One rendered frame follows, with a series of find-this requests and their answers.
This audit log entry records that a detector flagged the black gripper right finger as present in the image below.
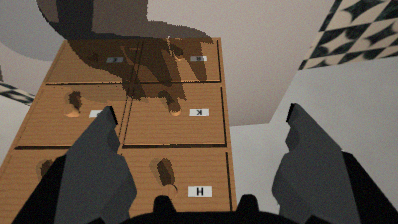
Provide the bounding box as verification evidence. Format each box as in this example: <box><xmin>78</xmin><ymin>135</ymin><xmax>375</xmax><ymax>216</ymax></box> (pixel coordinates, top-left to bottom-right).
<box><xmin>271</xmin><ymin>103</ymin><xmax>398</xmax><ymax>224</ymax></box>

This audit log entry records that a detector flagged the brown wooden drawer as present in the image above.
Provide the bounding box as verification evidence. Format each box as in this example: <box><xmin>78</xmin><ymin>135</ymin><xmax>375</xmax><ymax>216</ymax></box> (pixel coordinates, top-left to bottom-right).
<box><xmin>49</xmin><ymin>41</ymin><xmax>139</xmax><ymax>85</ymax></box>
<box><xmin>19</xmin><ymin>87</ymin><xmax>129</xmax><ymax>150</ymax></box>
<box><xmin>136</xmin><ymin>40</ymin><xmax>220</xmax><ymax>84</ymax></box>
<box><xmin>124</xmin><ymin>86</ymin><xmax>225</xmax><ymax>149</ymax></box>
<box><xmin>122</xmin><ymin>152</ymin><xmax>230</xmax><ymax>218</ymax></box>
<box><xmin>0</xmin><ymin>154</ymin><xmax>64</xmax><ymax>224</ymax></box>

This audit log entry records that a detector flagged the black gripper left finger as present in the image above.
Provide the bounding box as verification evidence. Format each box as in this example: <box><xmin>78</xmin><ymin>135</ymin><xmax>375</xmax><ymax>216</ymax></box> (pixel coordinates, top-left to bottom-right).
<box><xmin>11</xmin><ymin>106</ymin><xmax>137</xmax><ymax>224</ymax></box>

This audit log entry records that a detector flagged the brown wooden chest of drawers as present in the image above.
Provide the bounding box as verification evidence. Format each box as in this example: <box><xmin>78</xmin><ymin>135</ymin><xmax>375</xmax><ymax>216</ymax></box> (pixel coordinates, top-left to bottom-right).
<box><xmin>0</xmin><ymin>37</ymin><xmax>237</xmax><ymax>211</ymax></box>

